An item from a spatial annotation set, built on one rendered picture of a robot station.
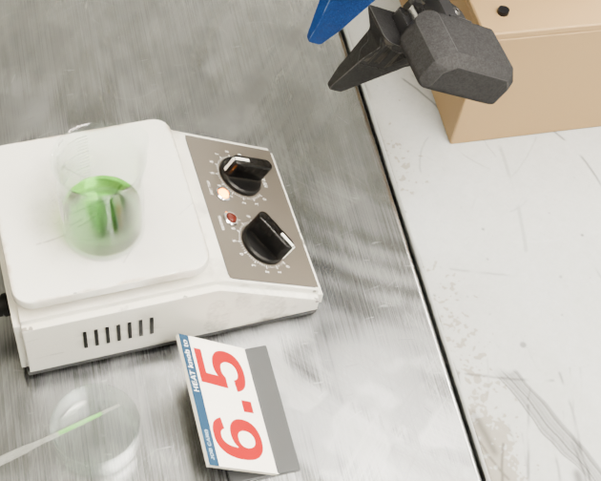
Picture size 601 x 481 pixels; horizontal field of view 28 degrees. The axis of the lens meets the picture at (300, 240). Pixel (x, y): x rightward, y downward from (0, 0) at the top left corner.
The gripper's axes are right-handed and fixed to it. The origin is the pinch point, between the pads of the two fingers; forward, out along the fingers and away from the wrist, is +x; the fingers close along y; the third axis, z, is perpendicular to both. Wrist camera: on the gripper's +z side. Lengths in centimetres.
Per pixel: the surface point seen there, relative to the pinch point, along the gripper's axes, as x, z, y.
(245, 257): 15.0, 0.5, 6.4
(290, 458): 19.7, -1.9, 18.3
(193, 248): 14.2, 5.2, 6.8
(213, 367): 19.5, 2.1, 12.0
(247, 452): 19.8, 1.2, 17.8
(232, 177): 14.6, -0.4, 0.1
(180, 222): 14.3, 5.4, 4.8
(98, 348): 23.0, 7.6, 8.7
